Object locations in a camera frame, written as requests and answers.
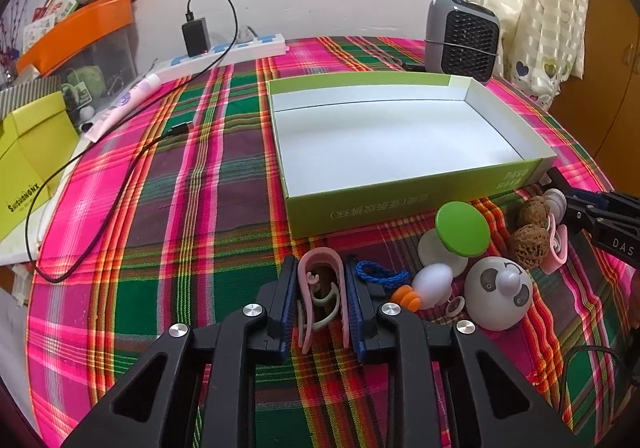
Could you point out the green white cardboard box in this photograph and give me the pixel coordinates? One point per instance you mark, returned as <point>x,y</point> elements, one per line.
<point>358,148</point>

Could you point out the grey black space heater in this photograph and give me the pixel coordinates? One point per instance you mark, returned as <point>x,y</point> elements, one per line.
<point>461,38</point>

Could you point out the pink clip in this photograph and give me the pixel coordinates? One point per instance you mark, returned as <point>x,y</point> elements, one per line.
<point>322,295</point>
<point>558,247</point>

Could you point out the yellow green shoe box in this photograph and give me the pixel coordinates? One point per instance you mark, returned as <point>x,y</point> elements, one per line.
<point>35,140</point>

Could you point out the orange lid storage bin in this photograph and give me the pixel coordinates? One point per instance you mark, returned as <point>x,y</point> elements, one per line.
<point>75,33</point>

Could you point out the black charger with cable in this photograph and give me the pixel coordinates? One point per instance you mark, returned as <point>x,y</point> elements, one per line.
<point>195,36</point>

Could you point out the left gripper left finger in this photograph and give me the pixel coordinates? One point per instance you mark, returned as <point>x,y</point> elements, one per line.
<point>195,386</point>

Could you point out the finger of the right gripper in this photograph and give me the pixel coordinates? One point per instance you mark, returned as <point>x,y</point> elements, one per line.
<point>578,218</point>
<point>580,197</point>

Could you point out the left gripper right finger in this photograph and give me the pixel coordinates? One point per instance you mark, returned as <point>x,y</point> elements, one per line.
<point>446,377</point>

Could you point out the white round container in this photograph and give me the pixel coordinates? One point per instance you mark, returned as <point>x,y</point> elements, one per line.
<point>556,202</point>

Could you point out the brown walnut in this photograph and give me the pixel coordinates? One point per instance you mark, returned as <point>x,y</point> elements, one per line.
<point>529,246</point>
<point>534,211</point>

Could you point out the white power strip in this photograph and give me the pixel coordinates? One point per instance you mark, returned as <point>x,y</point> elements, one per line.
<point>261,47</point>

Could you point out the white panda toy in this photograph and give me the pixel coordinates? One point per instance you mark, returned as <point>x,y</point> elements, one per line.
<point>497,293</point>

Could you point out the white pink tube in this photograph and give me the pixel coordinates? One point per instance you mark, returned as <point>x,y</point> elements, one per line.
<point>123,106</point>

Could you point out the green top mushroom toy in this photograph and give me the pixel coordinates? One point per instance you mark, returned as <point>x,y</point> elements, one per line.
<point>460,233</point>

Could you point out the heart pattern curtain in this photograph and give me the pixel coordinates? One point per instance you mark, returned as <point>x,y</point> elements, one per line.
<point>546,47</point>

